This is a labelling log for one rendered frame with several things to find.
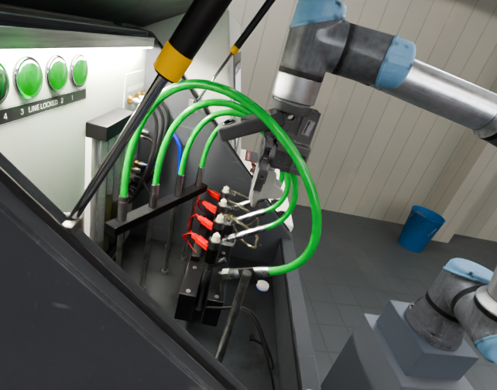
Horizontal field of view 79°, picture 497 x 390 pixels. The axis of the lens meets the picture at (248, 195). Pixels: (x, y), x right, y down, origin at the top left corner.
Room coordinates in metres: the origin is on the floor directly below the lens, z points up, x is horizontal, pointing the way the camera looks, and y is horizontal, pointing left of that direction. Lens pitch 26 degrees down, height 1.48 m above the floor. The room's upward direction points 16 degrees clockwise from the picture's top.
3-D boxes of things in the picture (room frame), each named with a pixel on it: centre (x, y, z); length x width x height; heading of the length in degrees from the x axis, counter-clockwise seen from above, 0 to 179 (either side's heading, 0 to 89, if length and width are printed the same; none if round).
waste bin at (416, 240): (2.97, -1.85, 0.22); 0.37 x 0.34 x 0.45; 102
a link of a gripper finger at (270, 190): (0.52, -0.03, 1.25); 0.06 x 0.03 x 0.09; 96
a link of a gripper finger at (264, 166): (0.51, -0.01, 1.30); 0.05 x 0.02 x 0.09; 6
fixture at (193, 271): (0.65, 0.05, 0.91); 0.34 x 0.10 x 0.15; 6
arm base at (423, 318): (0.69, -0.62, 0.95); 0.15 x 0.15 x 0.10
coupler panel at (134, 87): (0.74, 0.33, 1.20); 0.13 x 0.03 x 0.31; 6
